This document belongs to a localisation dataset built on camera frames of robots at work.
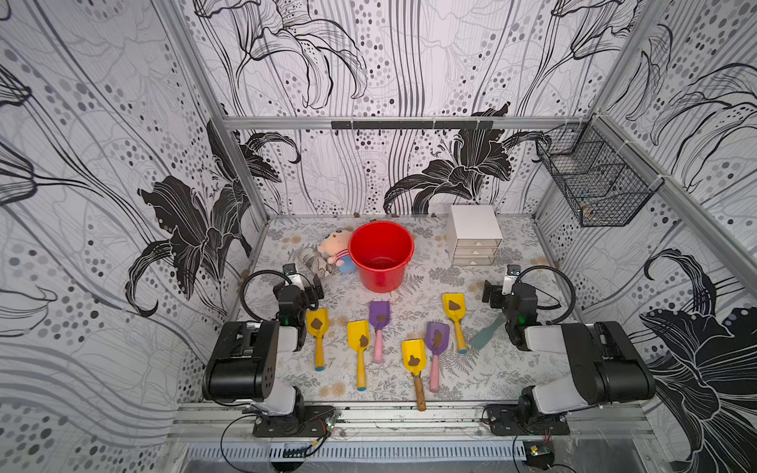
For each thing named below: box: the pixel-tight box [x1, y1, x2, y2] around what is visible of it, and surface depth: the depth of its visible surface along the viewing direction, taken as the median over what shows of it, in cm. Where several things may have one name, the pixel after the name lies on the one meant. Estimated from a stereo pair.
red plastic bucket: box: [347, 220, 415, 294], surface depth 92 cm
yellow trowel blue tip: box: [346, 319, 370, 393], surface depth 88 cm
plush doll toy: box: [317, 229, 356, 274], surface depth 102 cm
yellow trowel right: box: [441, 293, 468, 354], surface depth 95 cm
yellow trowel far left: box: [305, 307, 330, 372], surface depth 90 cm
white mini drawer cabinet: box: [447, 204, 503, 267], surface depth 100 cm
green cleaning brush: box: [471, 312, 507, 350], surface depth 90 cm
